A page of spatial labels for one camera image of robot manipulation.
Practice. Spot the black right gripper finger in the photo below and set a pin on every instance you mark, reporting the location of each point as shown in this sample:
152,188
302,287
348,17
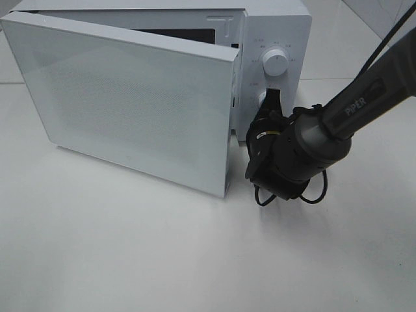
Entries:
272,101

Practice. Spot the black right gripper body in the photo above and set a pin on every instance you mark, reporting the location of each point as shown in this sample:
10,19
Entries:
269,153

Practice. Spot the white microwave knob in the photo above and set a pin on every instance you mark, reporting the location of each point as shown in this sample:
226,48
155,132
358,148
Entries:
261,100
275,61

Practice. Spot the white microwave door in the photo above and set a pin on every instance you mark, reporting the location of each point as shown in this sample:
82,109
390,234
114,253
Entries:
152,103

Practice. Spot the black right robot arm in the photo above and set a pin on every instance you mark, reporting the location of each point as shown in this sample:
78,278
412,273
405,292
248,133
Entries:
322,135

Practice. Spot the white microwave oven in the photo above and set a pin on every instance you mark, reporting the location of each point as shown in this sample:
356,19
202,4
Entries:
271,36

